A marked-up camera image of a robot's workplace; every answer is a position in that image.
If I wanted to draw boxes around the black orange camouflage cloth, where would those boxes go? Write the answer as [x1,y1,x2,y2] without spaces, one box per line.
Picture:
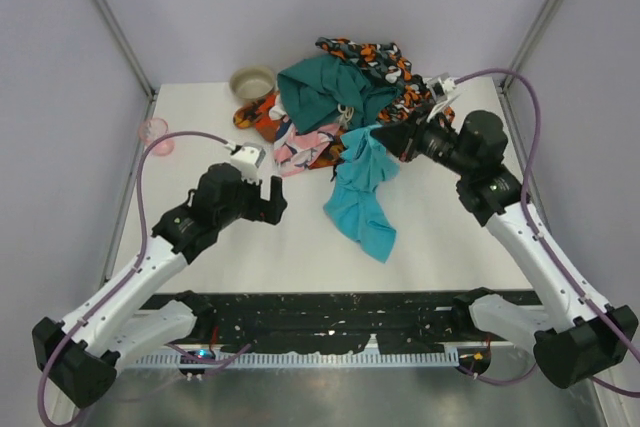
[315,37,436,124]

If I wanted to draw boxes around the pink transparent plastic cup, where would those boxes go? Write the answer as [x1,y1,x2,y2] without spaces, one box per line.
[138,118,174,157]

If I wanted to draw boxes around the slotted cable duct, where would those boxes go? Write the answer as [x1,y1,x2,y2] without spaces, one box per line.
[132,348,459,369]

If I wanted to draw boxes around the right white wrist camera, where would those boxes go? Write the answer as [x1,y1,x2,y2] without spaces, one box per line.
[423,73,459,120]

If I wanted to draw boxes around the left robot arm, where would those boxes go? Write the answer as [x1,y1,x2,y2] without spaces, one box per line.
[32,163,287,409]

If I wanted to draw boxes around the light blue cloth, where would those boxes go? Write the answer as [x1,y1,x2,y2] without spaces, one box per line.
[324,125,399,263]

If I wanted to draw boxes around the right aluminium frame post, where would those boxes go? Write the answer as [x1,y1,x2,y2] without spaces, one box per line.
[498,0,596,94]

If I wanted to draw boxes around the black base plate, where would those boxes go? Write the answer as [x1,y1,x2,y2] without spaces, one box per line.
[183,291,496,355]

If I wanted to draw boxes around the orange black patterned cloth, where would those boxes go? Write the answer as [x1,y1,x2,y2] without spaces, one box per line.
[233,92,343,168]

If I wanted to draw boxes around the dark teal cloth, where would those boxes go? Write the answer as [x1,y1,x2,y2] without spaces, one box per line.
[277,55,399,134]

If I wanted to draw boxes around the aluminium frame post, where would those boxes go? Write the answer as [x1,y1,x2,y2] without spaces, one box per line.
[498,0,596,94]
[90,0,156,100]

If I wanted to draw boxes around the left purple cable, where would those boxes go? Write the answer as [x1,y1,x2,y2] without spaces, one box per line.
[37,130,254,426]

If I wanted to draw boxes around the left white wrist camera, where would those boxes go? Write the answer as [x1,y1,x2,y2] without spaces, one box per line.
[225,142,266,185]

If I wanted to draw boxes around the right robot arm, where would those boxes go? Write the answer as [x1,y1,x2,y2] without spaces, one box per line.
[372,110,639,389]

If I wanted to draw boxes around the beige ceramic bowl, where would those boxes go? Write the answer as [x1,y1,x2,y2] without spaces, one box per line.
[229,65,276,103]

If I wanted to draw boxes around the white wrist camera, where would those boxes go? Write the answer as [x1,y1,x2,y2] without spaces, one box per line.
[423,73,459,120]
[225,142,266,185]

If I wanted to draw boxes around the pink white patterned cloth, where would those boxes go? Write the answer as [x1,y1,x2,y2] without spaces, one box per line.
[273,116,344,177]

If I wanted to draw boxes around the left aluminium frame post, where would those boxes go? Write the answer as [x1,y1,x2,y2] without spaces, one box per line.
[90,0,156,100]

